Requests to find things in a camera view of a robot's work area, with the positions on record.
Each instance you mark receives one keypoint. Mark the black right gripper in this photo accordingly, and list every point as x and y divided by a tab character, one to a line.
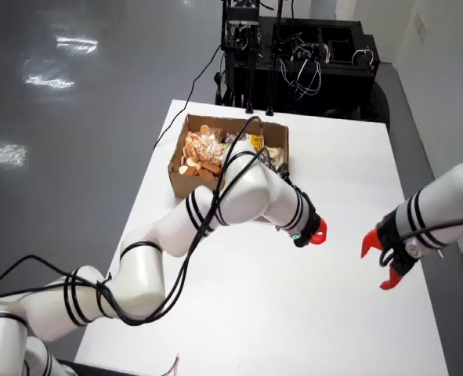
391	243

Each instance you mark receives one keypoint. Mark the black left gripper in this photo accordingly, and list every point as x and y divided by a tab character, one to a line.
307	229

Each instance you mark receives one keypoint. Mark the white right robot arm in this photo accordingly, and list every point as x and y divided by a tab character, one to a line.
450	199

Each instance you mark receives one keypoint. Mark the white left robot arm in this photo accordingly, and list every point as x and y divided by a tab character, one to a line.
254	192

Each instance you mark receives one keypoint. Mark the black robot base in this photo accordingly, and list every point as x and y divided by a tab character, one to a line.
82	370

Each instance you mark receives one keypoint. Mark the cream snack packet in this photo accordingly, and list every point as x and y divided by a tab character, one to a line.
275	154

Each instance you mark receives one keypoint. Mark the yellow snack packet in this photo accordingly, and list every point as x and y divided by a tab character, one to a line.
255	142

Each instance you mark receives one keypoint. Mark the dark patterned snack packet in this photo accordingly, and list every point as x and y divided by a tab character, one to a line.
233	138

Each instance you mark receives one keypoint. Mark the brown sandwich biscuit packet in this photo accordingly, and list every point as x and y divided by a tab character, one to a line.
201	169

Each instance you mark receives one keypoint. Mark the brown cardboard box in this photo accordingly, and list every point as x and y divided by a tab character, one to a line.
192	186

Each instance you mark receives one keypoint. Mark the round orange cracker bag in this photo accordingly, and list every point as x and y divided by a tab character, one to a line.
200	147

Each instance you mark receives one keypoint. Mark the tall black stand pole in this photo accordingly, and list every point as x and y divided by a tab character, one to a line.
271	86

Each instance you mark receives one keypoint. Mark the black equipment cart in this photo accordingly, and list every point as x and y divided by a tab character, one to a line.
341	78

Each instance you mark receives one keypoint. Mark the short black stand pole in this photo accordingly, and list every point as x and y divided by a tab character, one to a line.
250	78

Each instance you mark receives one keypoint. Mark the black camera rig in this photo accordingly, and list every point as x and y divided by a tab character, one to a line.
243	15

